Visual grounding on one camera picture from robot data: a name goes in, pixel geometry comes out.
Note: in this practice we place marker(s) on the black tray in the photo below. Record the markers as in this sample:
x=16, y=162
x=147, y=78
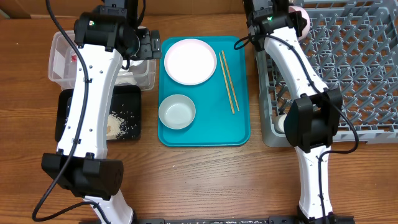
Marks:
x=130, y=95

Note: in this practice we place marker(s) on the rice pile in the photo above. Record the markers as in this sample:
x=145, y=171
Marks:
x=124, y=123

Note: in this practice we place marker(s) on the pink plate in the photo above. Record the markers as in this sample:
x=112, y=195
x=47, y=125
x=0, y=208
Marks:
x=190, y=62

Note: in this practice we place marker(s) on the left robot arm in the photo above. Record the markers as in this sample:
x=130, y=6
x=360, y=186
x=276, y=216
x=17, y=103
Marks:
x=106, y=40

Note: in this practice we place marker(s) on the grey dishwasher rack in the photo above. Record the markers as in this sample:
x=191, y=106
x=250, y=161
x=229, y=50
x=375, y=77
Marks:
x=352, y=45

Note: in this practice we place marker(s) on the pink bowl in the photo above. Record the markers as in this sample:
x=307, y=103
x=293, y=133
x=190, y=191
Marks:
x=305, y=20

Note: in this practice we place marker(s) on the teal serving tray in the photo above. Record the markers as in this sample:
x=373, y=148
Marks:
x=214, y=123

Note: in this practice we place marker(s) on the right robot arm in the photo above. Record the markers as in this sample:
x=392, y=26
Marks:
x=275, y=28

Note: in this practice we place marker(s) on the wooden chopstick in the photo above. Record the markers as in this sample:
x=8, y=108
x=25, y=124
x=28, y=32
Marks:
x=226, y=83
x=230, y=86

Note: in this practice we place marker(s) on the clear plastic bin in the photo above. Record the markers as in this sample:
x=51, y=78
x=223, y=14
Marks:
x=62, y=69

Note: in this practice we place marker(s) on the grey bowl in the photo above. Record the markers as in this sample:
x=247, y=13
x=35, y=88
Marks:
x=177, y=111

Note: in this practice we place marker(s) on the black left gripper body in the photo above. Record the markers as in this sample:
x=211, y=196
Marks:
x=147, y=50

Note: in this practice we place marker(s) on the small white cup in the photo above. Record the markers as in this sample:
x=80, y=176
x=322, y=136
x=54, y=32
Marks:
x=279, y=123

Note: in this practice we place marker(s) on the wooden chopstick right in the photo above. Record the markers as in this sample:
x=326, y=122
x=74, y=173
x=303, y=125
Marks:
x=230, y=86

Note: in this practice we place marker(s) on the wooden chopstick left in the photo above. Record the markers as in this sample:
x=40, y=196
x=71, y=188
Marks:
x=226, y=83

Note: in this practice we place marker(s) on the red snack wrapper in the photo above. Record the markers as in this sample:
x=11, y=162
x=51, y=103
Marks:
x=74, y=58

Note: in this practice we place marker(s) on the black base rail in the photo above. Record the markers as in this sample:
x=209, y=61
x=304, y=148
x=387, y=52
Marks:
x=268, y=220

